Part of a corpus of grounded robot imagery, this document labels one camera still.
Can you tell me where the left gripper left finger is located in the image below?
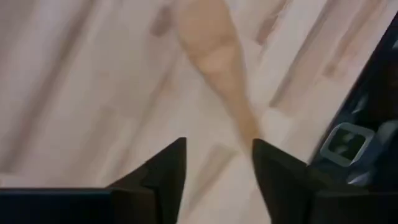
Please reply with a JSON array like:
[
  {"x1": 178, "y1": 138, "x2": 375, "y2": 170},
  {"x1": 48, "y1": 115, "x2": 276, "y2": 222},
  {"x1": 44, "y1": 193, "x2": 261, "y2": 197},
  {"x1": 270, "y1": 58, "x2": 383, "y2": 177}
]
[{"x1": 108, "y1": 137, "x2": 188, "y2": 224}]

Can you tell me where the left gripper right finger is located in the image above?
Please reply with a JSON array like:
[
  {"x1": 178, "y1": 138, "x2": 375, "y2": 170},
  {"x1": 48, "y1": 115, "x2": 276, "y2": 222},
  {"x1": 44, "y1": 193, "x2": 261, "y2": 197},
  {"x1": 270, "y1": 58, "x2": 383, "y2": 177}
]
[{"x1": 252, "y1": 139, "x2": 343, "y2": 224}]

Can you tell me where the wooden spatula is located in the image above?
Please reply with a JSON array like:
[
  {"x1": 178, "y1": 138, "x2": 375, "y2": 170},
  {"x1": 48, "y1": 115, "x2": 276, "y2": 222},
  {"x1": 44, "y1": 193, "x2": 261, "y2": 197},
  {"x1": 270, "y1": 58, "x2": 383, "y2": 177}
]
[{"x1": 172, "y1": 0, "x2": 262, "y2": 153}]

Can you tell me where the grey table-level camera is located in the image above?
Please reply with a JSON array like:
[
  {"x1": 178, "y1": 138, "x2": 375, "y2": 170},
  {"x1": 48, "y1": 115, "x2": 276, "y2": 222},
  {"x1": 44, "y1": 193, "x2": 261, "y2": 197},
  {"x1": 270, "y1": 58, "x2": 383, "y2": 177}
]
[{"x1": 319, "y1": 122, "x2": 376, "y2": 169}]

